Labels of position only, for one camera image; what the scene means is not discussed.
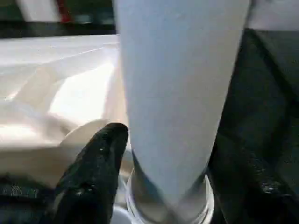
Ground small red bottle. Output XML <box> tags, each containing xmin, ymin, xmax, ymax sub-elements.
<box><xmin>57</xmin><ymin>0</ymin><xmax>71</xmax><ymax>24</ymax></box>

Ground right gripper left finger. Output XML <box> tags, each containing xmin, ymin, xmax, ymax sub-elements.
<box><xmin>52</xmin><ymin>122</ymin><xmax>130</xmax><ymax>224</ymax></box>

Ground white plastic table top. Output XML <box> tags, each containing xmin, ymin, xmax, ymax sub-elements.
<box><xmin>0</xmin><ymin>35</ymin><xmax>137</xmax><ymax>189</ymax></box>

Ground black work mat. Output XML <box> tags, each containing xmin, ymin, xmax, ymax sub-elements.
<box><xmin>0</xmin><ymin>19</ymin><xmax>299</xmax><ymax>224</ymax></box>

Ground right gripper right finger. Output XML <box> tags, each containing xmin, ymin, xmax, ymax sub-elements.
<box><xmin>207</xmin><ymin>134</ymin><xmax>299</xmax><ymax>224</ymax></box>

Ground white plastic table leg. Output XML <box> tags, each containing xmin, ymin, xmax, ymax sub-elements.
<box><xmin>112</xmin><ymin>0</ymin><xmax>253</xmax><ymax>223</ymax></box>

